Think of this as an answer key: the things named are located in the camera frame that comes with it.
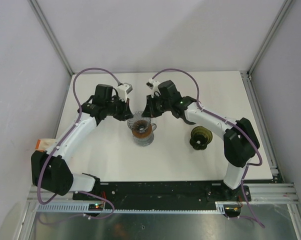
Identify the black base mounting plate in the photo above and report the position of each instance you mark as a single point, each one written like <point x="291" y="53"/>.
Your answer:
<point x="168" y="195"/>

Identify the aluminium frame post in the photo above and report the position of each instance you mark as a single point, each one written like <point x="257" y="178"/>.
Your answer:
<point x="37" y="10"/>
<point x="275" y="26"/>

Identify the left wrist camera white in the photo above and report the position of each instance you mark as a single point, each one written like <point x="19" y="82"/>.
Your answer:
<point x="123" y="90"/>

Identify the clear glass carafe server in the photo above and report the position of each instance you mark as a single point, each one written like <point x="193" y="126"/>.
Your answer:
<point x="146" y="138"/>

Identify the orange white box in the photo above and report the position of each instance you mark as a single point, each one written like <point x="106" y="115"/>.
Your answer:
<point x="44" y="143"/>

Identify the right aluminium frame post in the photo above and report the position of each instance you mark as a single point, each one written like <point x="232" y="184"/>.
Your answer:
<point x="275" y="26"/>

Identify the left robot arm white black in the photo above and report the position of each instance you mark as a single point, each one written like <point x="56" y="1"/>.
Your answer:
<point x="50" y="168"/>

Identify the left aluminium frame post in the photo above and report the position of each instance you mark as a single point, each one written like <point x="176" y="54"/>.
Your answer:
<point x="37" y="10"/>

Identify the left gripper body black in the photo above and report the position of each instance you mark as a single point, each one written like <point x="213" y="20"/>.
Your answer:
<point x="116" y="108"/>

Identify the olive green dripper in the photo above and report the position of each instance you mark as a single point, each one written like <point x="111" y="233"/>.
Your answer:
<point x="200" y="137"/>

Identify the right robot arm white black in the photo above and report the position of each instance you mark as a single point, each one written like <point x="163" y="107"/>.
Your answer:
<point x="240" y="141"/>

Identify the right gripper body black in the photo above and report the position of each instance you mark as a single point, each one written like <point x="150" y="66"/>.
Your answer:
<point x="160" y="105"/>

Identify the clear glass dripper cone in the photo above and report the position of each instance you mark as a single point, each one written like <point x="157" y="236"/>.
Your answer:
<point x="139" y="123"/>

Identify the grey cable duct rail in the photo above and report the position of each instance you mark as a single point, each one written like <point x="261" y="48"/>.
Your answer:
<point x="88" y="207"/>

